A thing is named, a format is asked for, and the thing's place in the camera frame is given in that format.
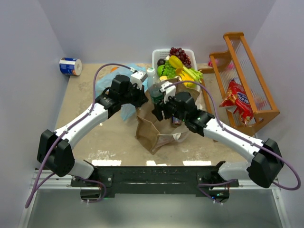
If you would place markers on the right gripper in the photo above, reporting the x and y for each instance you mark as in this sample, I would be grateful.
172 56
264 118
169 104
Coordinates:
161 109

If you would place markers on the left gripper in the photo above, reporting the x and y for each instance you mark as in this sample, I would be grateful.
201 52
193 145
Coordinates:
139 97

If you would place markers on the clear water bottle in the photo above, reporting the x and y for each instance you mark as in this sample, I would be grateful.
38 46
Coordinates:
154 85

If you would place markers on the red bull can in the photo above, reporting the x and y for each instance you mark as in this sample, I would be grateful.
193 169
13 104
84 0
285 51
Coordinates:
176 122

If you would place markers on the brown paper grocery bag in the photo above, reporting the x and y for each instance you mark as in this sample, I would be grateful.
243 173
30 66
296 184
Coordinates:
153 134

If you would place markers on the blue plastic bag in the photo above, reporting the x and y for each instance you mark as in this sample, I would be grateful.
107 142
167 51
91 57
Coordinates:
107 80

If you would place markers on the red snack packet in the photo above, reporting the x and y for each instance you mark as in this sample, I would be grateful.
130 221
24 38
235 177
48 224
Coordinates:
236 100

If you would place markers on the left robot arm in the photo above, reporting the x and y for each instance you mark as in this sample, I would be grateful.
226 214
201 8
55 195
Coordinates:
55 148

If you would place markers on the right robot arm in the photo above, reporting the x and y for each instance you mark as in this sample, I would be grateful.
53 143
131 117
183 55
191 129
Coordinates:
262 157

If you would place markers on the yellow lemon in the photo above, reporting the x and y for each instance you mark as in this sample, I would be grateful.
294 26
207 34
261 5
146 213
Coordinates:
163 78

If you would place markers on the green grape bunch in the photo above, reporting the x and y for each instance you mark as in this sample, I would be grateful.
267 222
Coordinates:
169 70

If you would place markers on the dark mangosteen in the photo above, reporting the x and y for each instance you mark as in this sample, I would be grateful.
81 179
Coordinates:
160 62

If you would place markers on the yellow bell pepper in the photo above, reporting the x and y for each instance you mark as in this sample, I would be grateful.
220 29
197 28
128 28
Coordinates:
188 80

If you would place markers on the white plastic basket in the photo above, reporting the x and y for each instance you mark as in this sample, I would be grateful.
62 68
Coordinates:
164 53

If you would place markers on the green celery stalks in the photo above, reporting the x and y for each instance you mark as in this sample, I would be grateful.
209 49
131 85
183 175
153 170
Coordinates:
195 75

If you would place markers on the purple grape bunch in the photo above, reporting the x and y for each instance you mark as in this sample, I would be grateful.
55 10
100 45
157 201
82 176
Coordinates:
181 55

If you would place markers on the wooden rack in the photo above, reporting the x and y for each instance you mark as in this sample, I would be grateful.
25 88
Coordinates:
238 63

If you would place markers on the toilet paper roll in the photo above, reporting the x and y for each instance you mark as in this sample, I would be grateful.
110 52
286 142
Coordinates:
70 66

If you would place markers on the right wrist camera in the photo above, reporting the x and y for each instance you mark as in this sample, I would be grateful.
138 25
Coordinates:
167 89

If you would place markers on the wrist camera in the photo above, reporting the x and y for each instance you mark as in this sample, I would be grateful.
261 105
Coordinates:
167 89
138 78

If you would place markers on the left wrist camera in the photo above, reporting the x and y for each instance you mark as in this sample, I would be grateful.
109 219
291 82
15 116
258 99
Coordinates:
138 78

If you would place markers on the black base frame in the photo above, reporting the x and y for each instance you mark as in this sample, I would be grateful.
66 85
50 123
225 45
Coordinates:
110 181

